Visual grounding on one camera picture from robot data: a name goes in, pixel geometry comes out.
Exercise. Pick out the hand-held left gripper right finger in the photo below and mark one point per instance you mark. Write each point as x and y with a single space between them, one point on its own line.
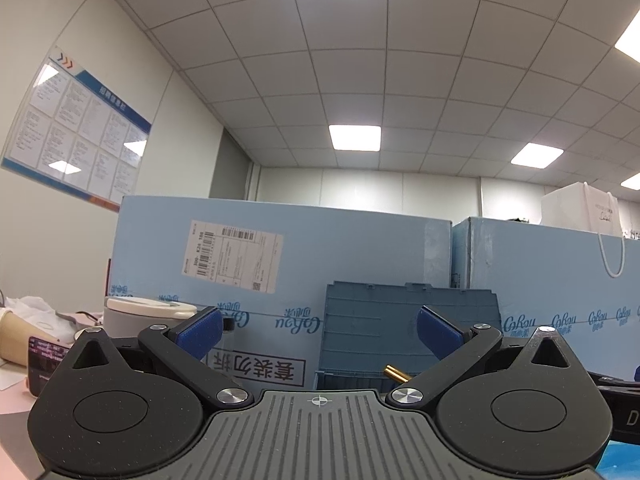
440 332

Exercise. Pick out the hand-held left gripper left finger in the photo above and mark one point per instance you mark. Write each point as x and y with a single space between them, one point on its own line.
200 332

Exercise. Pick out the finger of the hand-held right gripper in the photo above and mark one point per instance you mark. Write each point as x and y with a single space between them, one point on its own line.
617 379

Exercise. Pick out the brass tube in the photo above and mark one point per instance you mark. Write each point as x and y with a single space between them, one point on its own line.
395 372

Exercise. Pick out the blue plastic storage box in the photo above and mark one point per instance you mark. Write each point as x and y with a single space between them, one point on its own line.
380 320

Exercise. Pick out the glass jar with black lid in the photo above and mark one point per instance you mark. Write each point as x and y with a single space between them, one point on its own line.
228 322

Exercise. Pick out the blue mat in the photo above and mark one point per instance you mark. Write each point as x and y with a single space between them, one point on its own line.
622 462

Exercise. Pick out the white grey thermos cup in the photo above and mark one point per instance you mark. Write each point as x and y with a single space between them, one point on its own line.
145 310

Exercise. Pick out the large light blue cardboard box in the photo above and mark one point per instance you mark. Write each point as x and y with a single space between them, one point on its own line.
350 245

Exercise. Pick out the dark snack packet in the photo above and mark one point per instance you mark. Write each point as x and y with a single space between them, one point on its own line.
45 360

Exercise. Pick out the white paper bag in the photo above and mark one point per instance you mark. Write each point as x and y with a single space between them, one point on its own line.
575 207

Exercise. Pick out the beige cup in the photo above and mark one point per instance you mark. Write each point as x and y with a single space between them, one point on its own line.
12 335

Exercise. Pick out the ceiling light panel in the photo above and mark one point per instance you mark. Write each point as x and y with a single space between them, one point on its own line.
537 155
630 35
632 181
355 137

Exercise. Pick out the pink desk mat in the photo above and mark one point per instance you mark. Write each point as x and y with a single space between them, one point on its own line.
12 400

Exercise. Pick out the wall poster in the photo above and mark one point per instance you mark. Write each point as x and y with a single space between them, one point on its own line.
80 130

